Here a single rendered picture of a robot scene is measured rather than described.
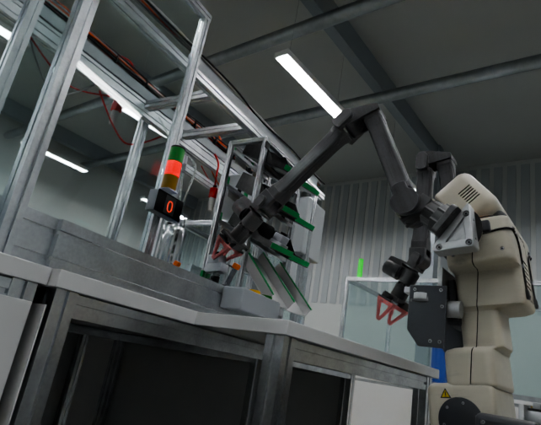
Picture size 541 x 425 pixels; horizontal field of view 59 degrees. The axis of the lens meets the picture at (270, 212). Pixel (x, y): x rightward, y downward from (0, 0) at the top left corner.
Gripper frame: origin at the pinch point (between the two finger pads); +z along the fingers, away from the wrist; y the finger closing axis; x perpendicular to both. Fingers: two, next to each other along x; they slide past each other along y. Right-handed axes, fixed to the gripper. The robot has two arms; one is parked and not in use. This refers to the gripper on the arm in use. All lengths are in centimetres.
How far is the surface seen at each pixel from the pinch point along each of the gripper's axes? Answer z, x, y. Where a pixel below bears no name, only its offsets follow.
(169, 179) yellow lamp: -9.5, -20.7, 20.7
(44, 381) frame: 14, 45, 71
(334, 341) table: -17, 57, 22
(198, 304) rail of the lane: 3.1, 26.7, 27.7
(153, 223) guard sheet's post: 4.1, -13.6, 19.6
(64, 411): 150, -64, -75
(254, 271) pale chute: -1.6, 0.4, -21.6
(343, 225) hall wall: -27, -472, -894
